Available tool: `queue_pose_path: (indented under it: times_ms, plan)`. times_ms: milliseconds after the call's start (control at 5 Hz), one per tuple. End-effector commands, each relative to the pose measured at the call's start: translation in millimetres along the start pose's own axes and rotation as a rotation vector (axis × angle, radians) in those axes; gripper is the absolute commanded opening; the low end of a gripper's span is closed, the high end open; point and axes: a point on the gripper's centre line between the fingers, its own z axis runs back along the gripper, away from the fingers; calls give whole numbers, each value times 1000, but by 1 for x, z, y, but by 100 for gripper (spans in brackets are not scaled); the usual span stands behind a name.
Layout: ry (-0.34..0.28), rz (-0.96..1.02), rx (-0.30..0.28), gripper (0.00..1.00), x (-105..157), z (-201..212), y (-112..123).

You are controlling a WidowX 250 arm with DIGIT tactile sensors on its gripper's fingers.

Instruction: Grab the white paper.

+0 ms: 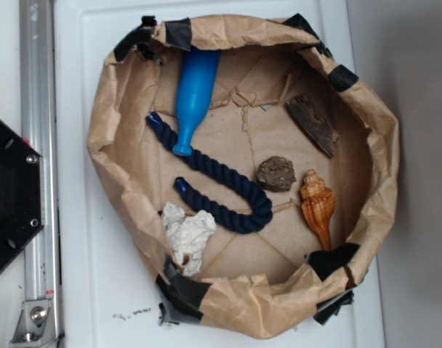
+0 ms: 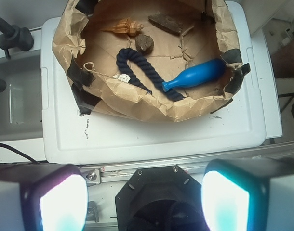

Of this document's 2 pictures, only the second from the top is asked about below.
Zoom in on crumpled brown paper bag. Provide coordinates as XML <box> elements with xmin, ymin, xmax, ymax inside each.
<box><xmin>53</xmin><ymin>0</ymin><xmax>250</xmax><ymax>122</ymax></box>

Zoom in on blue plastic bowling pin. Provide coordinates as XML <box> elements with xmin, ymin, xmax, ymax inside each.
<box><xmin>162</xmin><ymin>59</ymin><xmax>226</xmax><ymax>92</ymax></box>

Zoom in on white plastic bin lid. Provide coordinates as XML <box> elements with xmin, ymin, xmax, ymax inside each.
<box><xmin>40</xmin><ymin>1</ymin><xmax>266</xmax><ymax>165</ymax></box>

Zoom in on dark navy twisted rope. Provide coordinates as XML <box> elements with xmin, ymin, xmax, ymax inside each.
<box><xmin>116</xmin><ymin>48</ymin><xmax>186</xmax><ymax>101</ymax></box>

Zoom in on orange spiral seashell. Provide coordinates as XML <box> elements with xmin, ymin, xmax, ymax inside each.
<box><xmin>100</xmin><ymin>17</ymin><xmax>144</xmax><ymax>36</ymax></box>

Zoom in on black octagonal mount plate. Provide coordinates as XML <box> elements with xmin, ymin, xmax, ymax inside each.
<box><xmin>115</xmin><ymin>165</ymin><xmax>209</xmax><ymax>231</ymax></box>

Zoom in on black clamp knob handle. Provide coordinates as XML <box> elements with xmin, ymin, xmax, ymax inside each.
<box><xmin>0</xmin><ymin>17</ymin><xmax>34</xmax><ymax>59</ymax></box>

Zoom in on crumpled white paper ball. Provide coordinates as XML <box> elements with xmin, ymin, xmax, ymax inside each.
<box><xmin>112</xmin><ymin>74</ymin><xmax>131</xmax><ymax>83</ymax></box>

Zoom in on clear plastic storage bin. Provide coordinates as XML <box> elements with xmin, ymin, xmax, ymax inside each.
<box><xmin>0</xmin><ymin>50</ymin><xmax>43</xmax><ymax>142</ymax></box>

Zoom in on thin black cable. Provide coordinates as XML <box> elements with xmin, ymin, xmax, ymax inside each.
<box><xmin>0</xmin><ymin>141</ymin><xmax>48</xmax><ymax>165</ymax></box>

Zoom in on grey brown rock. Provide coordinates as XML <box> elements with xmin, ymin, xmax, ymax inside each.
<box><xmin>134</xmin><ymin>34</ymin><xmax>154</xmax><ymax>54</ymax></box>

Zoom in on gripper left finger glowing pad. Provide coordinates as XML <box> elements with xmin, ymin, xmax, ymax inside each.
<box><xmin>0</xmin><ymin>164</ymin><xmax>88</xmax><ymax>231</ymax></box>

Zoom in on aluminium extrusion rail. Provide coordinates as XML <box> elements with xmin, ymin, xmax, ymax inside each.
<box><xmin>79</xmin><ymin>141</ymin><xmax>294</xmax><ymax>186</ymax></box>

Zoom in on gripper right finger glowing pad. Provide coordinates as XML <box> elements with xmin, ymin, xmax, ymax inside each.
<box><xmin>201</xmin><ymin>157</ymin><xmax>294</xmax><ymax>231</ymax></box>

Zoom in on dark wood bark piece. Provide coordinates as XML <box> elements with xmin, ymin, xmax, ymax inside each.
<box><xmin>148</xmin><ymin>12</ymin><xmax>195</xmax><ymax>36</ymax></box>

